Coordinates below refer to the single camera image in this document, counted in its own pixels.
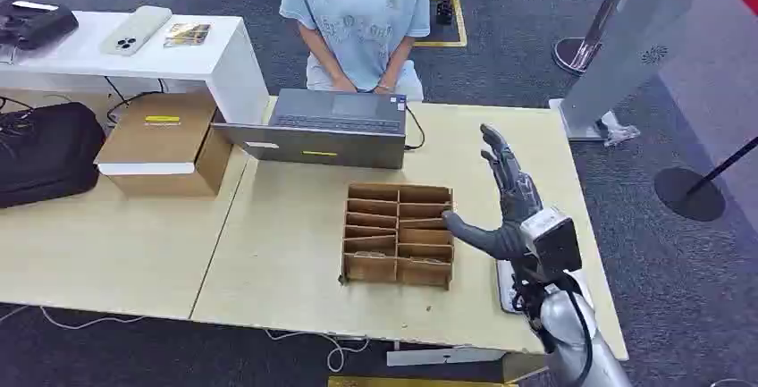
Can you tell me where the white floor cable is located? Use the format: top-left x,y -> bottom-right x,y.
0,305 -> 371,374

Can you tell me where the chrome stanchion post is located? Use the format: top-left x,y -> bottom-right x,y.
552,0 -> 645,76

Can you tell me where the person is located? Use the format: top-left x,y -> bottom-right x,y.
278,0 -> 433,103

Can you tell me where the black stanchion post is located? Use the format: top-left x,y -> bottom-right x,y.
653,137 -> 758,223

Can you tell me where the wooden card sorting box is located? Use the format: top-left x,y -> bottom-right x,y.
339,181 -> 455,291

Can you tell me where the clear plastic wrap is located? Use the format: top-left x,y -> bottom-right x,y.
599,110 -> 642,148

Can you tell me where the white card reader device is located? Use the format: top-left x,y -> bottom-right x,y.
496,259 -> 594,315

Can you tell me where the black device case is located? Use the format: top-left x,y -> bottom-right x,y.
0,0 -> 80,52

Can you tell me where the pale smartphone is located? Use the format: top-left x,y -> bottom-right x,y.
99,4 -> 173,57

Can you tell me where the black carrying bag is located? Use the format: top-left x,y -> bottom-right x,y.
0,101 -> 107,210

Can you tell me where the black laptop power cable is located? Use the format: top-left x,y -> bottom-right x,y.
403,104 -> 427,152

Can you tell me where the grey open laptop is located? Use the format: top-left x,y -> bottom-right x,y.
211,88 -> 408,171

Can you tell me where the grey standing panel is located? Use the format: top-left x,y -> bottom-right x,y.
549,0 -> 707,143

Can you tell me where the brown cardboard box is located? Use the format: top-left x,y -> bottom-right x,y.
94,91 -> 233,198

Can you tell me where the black cable bundle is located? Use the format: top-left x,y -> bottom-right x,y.
0,96 -> 37,157

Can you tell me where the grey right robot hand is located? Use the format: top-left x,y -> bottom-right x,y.
442,124 -> 544,262

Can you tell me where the black cable under table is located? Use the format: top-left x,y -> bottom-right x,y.
104,76 -> 167,126

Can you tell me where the printed card pack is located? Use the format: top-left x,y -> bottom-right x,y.
163,22 -> 212,49

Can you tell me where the white side table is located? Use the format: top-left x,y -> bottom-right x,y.
0,10 -> 271,126

